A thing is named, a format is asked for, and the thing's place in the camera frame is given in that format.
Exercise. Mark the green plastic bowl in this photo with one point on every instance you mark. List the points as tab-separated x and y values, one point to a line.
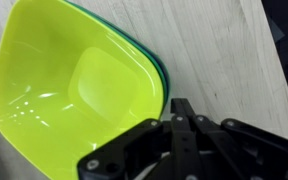
162	80

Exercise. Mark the yellow plastic bowl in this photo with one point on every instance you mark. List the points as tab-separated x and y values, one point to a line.
50	83

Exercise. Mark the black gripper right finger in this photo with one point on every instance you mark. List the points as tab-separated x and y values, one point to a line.
250	150

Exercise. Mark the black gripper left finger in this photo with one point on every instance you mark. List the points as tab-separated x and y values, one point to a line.
140	150

